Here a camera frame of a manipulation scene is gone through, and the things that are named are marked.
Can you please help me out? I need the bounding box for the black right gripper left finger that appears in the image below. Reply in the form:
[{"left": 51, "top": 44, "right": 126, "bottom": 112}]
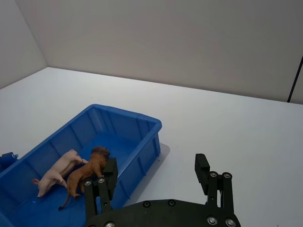
[{"left": 82, "top": 157, "right": 119, "bottom": 215}]

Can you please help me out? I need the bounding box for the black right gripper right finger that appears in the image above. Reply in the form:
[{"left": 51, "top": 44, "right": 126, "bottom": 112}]
[{"left": 195, "top": 153, "right": 234, "bottom": 210}]

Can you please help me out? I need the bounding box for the brown toy lion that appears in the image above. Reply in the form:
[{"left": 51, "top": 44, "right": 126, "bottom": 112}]
[{"left": 58, "top": 146, "right": 111, "bottom": 210}]

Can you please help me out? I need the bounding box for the blue plastic bin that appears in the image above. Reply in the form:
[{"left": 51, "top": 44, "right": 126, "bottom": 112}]
[{"left": 0, "top": 104, "right": 163, "bottom": 227}]

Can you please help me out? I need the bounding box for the pink toy pig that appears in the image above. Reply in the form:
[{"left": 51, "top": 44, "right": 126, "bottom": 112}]
[{"left": 32, "top": 149, "right": 89, "bottom": 198}]

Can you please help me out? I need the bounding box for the blue plastic object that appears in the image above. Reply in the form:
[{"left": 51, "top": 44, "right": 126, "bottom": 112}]
[{"left": 0, "top": 152, "right": 19, "bottom": 175}]

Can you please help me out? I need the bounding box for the thin black cable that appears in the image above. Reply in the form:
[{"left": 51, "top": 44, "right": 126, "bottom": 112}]
[{"left": 287, "top": 55, "right": 303, "bottom": 103}]

